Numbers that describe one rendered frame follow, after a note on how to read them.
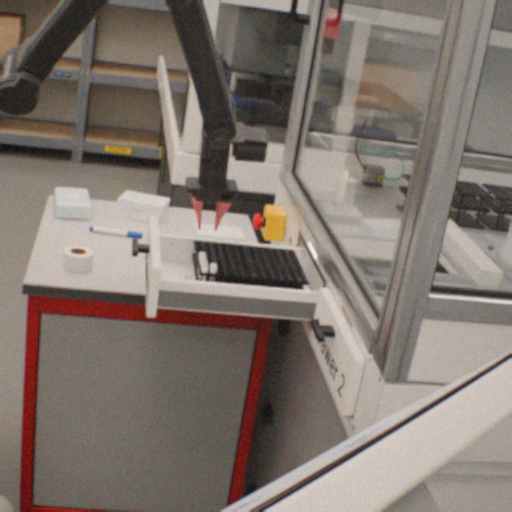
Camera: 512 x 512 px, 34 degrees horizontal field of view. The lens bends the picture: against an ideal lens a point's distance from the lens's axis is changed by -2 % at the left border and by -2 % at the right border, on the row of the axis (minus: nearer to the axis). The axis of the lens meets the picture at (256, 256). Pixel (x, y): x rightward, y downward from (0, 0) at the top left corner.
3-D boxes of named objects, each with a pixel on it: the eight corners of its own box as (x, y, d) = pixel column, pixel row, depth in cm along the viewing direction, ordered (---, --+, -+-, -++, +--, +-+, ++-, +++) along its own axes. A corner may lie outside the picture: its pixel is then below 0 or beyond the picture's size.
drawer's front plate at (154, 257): (146, 318, 164) (152, 266, 160) (144, 261, 191) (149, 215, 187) (155, 319, 164) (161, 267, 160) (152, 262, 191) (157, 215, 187)
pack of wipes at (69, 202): (90, 221, 226) (92, 205, 224) (54, 219, 223) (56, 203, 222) (86, 202, 239) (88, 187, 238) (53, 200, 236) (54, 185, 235)
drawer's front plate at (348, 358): (342, 417, 141) (355, 359, 137) (309, 337, 167) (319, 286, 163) (352, 418, 141) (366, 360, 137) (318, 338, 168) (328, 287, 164)
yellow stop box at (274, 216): (262, 240, 209) (266, 213, 206) (258, 230, 215) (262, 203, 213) (282, 242, 210) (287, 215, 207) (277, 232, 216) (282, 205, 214)
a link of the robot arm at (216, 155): (201, 123, 167) (203, 132, 162) (236, 126, 168) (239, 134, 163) (198, 156, 170) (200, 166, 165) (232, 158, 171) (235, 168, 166)
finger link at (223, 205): (190, 221, 177) (194, 179, 173) (224, 223, 178) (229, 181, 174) (192, 235, 170) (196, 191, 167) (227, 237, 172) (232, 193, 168)
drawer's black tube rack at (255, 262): (195, 302, 170) (199, 272, 168) (190, 267, 186) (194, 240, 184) (303, 311, 174) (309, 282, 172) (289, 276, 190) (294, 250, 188)
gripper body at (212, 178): (184, 184, 173) (187, 150, 170) (234, 188, 174) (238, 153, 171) (186, 196, 167) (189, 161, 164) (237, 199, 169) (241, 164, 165)
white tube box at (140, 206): (115, 216, 232) (117, 198, 230) (124, 207, 240) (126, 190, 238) (160, 225, 231) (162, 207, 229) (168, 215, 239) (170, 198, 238)
